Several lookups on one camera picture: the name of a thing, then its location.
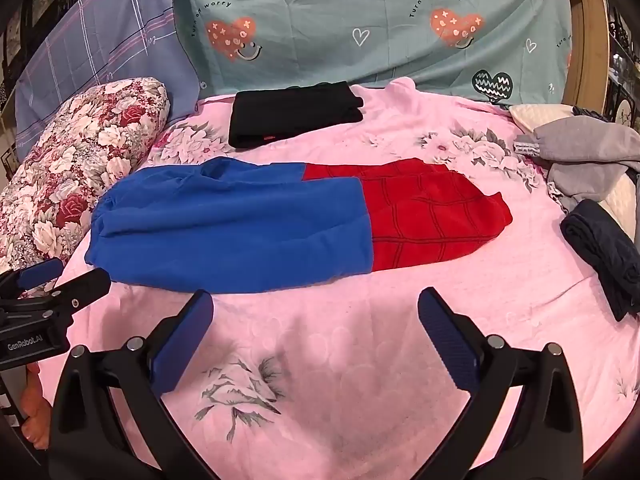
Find pink floral blanket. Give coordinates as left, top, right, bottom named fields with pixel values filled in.
left=47, top=77, right=640, bottom=480

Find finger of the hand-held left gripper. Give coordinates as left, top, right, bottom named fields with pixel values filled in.
left=0, top=258, right=64, bottom=301
left=20, top=268, right=112, bottom=312

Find grey garment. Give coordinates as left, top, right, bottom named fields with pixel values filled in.
left=515, top=116, right=640, bottom=213

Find dark navy garment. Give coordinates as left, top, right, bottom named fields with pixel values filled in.
left=560, top=199, right=640, bottom=322

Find red floral pillow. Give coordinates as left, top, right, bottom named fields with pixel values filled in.
left=0, top=76, right=172, bottom=297

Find wooden bed frame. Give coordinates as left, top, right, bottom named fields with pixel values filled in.
left=562, top=0, right=612, bottom=111

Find dark cluttered shelf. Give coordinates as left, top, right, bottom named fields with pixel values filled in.
left=606, top=5, right=640, bottom=128

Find dark framed wall panel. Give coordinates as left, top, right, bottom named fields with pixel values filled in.
left=0, top=0, right=66, bottom=106

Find blue and red pants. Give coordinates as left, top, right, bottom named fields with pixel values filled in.
left=84, top=156, right=514, bottom=295

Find teal heart print quilt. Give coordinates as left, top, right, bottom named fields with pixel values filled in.
left=172, top=0, right=573, bottom=106

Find black folded pants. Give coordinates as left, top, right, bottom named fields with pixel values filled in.
left=228, top=81, right=364, bottom=149

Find blue plaid pillow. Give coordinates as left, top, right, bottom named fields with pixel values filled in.
left=14, top=0, right=203, bottom=163

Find cream textured cushion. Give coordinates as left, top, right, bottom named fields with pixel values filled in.
left=509, top=103, right=640, bottom=241

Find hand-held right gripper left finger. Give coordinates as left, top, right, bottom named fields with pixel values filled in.
left=48, top=289, right=221, bottom=480

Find person's left hand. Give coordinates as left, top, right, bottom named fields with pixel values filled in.
left=21, top=365, right=51, bottom=450

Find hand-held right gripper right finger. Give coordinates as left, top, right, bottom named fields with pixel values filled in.
left=417, top=287, right=586, bottom=480

